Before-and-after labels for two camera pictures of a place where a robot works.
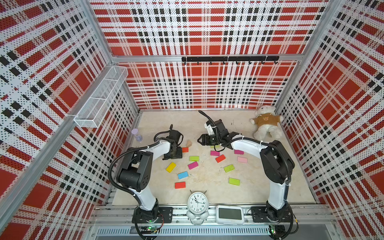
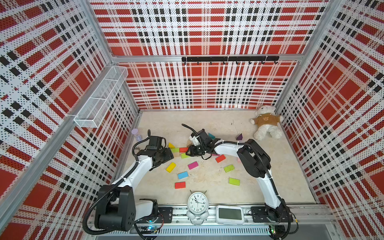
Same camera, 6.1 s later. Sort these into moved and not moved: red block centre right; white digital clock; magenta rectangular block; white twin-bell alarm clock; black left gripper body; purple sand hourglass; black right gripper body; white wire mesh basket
Moved: black right gripper body; black left gripper body
Not moved: magenta rectangular block; white digital clock; white twin-bell alarm clock; purple sand hourglass; red block centre right; white wire mesh basket
